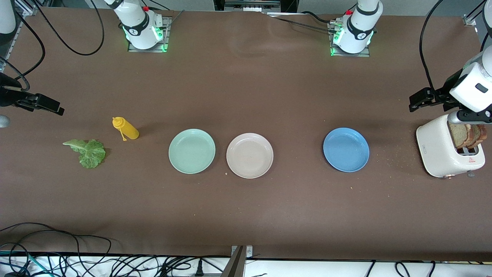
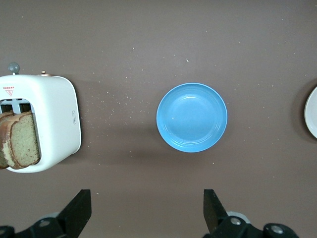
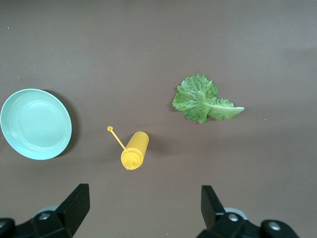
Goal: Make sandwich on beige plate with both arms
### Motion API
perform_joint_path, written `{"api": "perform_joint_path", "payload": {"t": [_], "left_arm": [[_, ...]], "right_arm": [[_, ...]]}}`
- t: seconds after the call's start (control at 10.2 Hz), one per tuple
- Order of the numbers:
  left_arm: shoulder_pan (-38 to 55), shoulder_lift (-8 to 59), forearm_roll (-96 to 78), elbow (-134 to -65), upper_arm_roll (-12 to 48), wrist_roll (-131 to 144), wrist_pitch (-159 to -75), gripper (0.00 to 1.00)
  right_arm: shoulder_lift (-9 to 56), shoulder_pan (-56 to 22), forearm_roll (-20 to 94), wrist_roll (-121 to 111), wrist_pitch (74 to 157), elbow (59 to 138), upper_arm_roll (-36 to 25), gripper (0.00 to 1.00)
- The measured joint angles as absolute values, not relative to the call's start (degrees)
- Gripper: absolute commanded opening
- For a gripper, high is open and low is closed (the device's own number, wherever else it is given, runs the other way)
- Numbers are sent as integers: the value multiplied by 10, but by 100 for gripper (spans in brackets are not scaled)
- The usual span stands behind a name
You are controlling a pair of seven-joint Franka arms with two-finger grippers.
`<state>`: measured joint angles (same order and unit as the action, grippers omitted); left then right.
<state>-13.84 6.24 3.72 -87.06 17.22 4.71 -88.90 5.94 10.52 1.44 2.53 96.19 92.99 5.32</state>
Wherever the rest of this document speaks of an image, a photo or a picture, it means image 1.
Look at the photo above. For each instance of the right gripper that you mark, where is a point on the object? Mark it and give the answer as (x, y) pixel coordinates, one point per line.
(8, 94)

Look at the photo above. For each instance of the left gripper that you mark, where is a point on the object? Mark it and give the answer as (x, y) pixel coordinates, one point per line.
(440, 95)

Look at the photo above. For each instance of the brown bread slice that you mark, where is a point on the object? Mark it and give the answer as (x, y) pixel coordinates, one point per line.
(481, 134)
(459, 135)

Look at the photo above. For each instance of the green lettuce leaf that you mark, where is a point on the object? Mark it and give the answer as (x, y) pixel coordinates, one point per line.
(91, 154)

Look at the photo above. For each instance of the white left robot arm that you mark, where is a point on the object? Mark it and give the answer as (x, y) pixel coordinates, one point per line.
(359, 27)

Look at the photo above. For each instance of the blue plate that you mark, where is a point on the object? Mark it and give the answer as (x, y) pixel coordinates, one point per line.
(346, 150)

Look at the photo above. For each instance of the mint green plate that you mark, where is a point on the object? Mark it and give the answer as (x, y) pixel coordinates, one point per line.
(192, 151)

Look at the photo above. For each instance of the beige plate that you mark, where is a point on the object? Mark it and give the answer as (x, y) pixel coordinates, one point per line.
(250, 155)

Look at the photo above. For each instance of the white toaster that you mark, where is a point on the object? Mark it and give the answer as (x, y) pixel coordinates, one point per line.
(436, 150)

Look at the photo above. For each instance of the yellow mustard squeeze bottle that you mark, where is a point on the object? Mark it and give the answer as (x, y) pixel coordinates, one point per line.
(130, 130)

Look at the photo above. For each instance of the brown table cover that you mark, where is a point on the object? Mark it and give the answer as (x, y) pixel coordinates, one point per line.
(246, 84)

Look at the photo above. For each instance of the black power plug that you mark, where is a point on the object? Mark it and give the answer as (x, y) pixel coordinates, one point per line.
(199, 269)

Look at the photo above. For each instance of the aluminium frame profile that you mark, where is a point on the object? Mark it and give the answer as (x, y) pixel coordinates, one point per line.
(469, 20)
(29, 5)

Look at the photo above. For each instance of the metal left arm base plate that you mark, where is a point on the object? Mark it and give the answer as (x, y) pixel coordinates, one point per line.
(351, 55)

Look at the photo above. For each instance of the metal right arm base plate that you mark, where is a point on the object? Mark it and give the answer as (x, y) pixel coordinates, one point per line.
(167, 34)

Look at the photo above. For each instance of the silver rail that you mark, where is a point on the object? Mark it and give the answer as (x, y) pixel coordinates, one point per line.
(251, 3)

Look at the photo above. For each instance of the silver table bracket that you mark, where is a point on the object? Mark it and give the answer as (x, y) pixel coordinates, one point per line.
(249, 251)

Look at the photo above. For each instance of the grey metal post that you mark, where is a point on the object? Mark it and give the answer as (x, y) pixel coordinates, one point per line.
(234, 267)

